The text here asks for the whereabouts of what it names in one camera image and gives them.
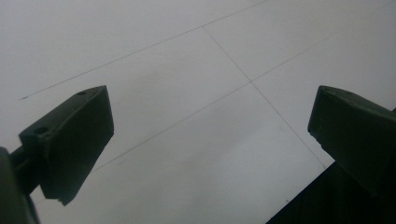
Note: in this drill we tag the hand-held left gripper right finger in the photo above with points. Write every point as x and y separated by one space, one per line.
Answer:
355 137

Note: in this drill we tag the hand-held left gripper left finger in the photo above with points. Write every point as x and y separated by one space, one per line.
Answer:
74 140

